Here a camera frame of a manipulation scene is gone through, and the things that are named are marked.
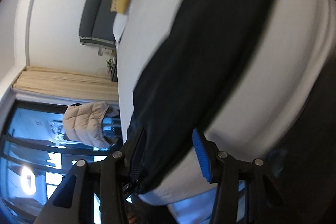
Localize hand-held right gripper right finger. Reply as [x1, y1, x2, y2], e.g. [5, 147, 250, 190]
[192, 128, 285, 224]

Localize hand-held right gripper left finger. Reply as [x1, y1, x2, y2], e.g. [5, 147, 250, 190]
[34, 126, 146, 224]

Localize black pants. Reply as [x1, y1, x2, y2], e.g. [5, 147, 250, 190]
[126, 0, 287, 194]

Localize beige puffer jacket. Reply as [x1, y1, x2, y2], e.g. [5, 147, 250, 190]
[63, 101, 114, 148]

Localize bedside shelf with items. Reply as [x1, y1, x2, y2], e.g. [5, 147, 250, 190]
[98, 47, 118, 82]

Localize beige curtain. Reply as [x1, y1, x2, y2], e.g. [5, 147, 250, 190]
[13, 65, 119, 103]

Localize glass window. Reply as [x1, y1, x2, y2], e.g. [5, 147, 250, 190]
[0, 100, 124, 224]

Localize white bed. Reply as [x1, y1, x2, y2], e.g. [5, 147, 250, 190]
[114, 0, 336, 207]

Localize grey upholstered headboard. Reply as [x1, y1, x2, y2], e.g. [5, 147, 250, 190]
[79, 0, 130, 49]

